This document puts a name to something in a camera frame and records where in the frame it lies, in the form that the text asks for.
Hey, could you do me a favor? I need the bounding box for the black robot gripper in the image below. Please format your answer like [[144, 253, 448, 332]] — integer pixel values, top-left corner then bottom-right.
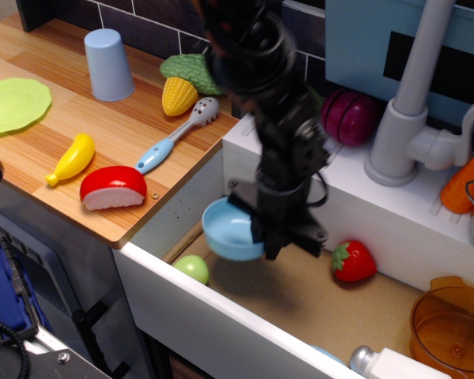
[[228, 179, 328, 260]]

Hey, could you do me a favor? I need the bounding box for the light blue plastic bowl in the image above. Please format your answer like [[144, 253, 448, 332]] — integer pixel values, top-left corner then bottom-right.
[[201, 197, 265, 261]]

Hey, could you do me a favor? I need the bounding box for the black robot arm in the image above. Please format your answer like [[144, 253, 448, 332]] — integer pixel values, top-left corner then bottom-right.
[[194, 1, 329, 260]]

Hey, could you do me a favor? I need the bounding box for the green toy ball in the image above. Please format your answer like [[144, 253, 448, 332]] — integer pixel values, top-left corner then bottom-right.
[[173, 255, 209, 285]]

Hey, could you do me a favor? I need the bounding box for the red toy strawberry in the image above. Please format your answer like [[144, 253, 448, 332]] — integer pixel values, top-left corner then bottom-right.
[[331, 240, 378, 283]]

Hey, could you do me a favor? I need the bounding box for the blue grey slotted spoon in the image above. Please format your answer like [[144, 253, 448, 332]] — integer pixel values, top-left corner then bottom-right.
[[135, 97, 220, 175]]

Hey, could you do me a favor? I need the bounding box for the purple toy onion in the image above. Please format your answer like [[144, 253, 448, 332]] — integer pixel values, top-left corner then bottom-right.
[[321, 88, 381, 147]]

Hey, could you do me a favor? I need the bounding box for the green toy leafy vegetable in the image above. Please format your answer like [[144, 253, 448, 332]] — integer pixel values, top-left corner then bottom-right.
[[306, 84, 325, 113]]

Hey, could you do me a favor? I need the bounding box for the grey toy faucet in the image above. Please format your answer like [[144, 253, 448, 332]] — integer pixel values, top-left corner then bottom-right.
[[364, 1, 474, 186]]

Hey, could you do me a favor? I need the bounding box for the red white toy sushi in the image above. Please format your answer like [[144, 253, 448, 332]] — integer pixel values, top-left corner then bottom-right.
[[80, 166, 147, 211]]

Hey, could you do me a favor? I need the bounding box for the yellow toy corn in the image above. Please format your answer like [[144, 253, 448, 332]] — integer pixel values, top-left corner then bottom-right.
[[162, 77, 198, 117]]

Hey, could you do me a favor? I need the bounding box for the white bottle with silver cap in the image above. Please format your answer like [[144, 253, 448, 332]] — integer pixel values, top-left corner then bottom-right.
[[349, 346, 450, 379]]

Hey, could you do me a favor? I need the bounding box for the green toy bitter gourd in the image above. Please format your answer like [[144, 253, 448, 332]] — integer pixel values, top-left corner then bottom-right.
[[160, 54, 224, 96]]

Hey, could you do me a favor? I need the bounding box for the orange toy carrot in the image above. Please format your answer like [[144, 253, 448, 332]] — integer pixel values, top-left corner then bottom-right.
[[440, 157, 474, 214]]

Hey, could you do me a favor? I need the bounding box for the yellow toy banana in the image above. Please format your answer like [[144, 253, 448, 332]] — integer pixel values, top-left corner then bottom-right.
[[45, 133, 96, 186]]

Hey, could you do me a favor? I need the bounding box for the orange transparent plastic pot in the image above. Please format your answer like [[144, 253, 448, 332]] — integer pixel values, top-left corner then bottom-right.
[[408, 276, 474, 378]]

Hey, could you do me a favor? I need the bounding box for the light blue plastic cup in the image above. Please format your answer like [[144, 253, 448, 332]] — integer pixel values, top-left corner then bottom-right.
[[84, 28, 135, 102]]

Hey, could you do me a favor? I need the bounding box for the light green plastic plate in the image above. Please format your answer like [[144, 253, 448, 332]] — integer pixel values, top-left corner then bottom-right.
[[0, 78, 52, 134]]

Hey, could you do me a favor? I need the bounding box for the black oven door handle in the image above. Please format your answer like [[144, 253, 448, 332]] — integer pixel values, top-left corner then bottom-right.
[[71, 301, 130, 379]]

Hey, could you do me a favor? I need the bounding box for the black cable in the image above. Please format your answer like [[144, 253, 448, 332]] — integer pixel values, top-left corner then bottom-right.
[[0, 318, 31, 379]]

